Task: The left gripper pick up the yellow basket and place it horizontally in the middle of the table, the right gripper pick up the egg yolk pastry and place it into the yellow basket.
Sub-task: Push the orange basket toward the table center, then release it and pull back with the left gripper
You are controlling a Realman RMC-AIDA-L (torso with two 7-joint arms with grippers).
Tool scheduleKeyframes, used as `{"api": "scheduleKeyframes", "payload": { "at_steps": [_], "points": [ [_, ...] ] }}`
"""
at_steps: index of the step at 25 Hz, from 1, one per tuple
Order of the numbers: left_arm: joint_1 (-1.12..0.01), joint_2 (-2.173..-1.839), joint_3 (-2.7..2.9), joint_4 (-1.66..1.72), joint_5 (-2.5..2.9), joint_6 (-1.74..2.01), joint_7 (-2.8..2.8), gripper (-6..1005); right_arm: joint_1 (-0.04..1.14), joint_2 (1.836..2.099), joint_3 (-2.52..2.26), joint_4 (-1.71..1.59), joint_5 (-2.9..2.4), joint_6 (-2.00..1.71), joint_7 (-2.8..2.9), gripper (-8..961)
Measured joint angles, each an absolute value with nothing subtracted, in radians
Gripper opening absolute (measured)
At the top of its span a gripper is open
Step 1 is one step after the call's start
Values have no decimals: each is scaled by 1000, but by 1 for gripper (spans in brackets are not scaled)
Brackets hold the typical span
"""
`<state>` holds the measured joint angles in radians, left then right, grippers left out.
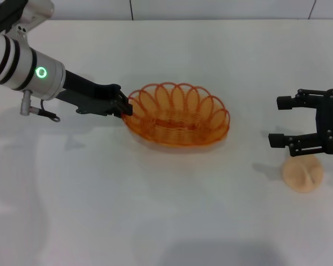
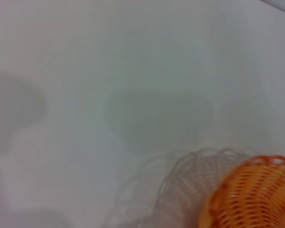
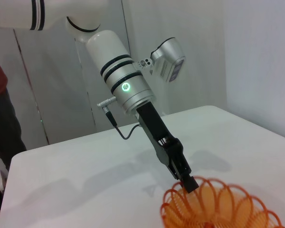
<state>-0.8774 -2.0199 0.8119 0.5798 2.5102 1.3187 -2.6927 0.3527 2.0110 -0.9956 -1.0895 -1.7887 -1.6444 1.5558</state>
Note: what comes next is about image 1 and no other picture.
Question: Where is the beige steamed bun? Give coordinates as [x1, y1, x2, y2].
[282, 154, 324, 193]

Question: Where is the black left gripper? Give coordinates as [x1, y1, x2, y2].
[55, 69, 134, 117]

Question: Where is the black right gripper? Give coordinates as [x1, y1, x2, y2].
[268, 88, 333, 158]

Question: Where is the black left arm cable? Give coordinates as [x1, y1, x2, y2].
[19, 89, 62, 123]

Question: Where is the orange wire basket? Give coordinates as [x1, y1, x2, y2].
[122, 81, 231, 146]

